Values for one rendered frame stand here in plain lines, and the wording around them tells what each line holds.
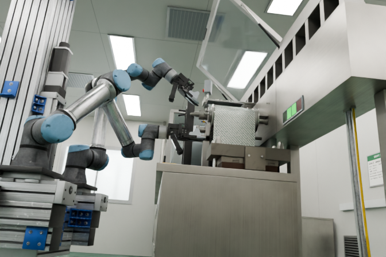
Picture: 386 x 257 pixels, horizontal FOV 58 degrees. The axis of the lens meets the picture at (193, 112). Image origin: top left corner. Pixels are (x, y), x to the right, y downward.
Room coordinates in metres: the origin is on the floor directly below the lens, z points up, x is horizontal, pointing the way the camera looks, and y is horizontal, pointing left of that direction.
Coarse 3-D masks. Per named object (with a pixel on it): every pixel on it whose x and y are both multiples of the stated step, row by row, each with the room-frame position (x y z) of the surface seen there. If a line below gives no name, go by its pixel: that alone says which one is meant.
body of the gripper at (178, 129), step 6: (168, 126) 1.82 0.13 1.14; (174, 126) 1.83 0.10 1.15; (180, 126) 1.81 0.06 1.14; (186, 126) 1.82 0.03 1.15; (168, 132) 1.81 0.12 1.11; (174, 132) 1.83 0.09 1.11; (180, 132) 1.81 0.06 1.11; (186, 132) 1.83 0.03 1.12; (168, 138) 1.83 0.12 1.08; (180, 138) 1.83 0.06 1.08; (186, 138) 1.82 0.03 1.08
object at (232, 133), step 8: (216, 128) 1.86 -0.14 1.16; (224, 128) 1.86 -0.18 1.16; (232, 128) 1.87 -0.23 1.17; (240, 128) 1.87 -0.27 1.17; (248, 128) 1.88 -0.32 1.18; (216, 136) 1.86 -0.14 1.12; (224, 136) 1.86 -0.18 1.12; (232, 136) 1.87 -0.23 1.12; (240, 136) 1.87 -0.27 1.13; (248, 136) 1.88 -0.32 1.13; (232, 144) 1.87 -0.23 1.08; (240, 144) 1.87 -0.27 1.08; (248, 144) 1.87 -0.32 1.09
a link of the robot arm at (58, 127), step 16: (112, 80) 1.55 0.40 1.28; (128, 80) 1.61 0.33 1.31; (96, 96) 1.51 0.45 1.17; (112, 96) 1.60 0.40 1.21; (64, 112) 1.40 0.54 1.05; (80, 112) 1.46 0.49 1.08; (32, 128) 1.42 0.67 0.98; (48, 128) 1.35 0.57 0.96; (64, 128) 1.39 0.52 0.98; (48, 144) 1.46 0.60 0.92
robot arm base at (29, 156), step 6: (18, 150) 1.48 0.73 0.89; (24, 150) 1.46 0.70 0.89; (30, 150) 1.46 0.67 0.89; (36, 150) 1.47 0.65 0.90; (42, 150) 1.48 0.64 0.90; (18, 156) 1.45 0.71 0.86; (24, 156) 1.45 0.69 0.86; (30, 156) 1.45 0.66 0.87; (36, 156) 1.47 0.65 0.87; (42, 156) 1.48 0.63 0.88; (12, 162) 1.46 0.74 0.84; (18, 162) 1.44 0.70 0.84; (24, 162) 1.44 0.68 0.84; (30, 162) 1.44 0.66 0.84; (36, 162) 1.46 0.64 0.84; (42, 162) 1.48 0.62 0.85; (48, 168) 1.53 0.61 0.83
